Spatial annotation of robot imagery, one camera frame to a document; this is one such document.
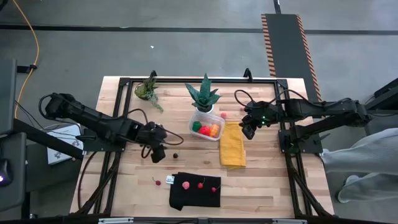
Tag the yellow folded cloth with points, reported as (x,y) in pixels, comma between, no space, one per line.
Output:
(232,146)

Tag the succulent plant in dark pot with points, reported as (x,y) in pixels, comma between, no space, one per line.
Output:
(144,90)

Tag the grey desk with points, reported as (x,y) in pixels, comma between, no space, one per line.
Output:
(7,124)

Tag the orange toy fruit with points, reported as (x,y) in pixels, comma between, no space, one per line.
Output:
(214,130)

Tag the black frame bracket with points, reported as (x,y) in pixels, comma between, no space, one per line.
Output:
(247,73)
(152,74)

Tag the white handwritten paper tag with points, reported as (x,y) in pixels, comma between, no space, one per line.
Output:
(170,179)

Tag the white box with logos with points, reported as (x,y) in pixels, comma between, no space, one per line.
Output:
(63,146)

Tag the black computer mouse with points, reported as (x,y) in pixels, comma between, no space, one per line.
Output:
(4,172)

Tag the person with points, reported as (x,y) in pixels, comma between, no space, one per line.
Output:
(367,149)

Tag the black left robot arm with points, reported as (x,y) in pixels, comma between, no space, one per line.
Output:
(93,119)

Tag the snake plant in white pot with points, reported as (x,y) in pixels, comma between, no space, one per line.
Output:
(203,96)

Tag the pink toy peach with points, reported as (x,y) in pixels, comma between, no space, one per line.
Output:
(186,185)

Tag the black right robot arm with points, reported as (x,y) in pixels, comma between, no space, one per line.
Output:
(326,112)

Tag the silver aluminium extrusion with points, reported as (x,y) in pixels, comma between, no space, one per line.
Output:
(289,221)
(115,221)

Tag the black aluminium table frame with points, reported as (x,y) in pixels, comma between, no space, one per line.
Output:
(174,80)

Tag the dark brown toy plum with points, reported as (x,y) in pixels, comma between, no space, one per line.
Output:
(175,155)

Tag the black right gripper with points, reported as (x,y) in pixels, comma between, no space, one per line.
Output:
(262,113)

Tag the small pink toy fruit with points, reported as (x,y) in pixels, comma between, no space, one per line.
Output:
(223,115)

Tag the black folded cloth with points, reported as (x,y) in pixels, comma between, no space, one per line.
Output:
(192,199)

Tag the clear plastic tupperware container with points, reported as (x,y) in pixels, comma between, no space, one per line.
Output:
(221,130)

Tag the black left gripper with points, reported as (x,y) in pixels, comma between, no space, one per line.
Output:
(150,133)

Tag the red toy bell pepper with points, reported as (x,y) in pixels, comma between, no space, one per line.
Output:
(204,130)

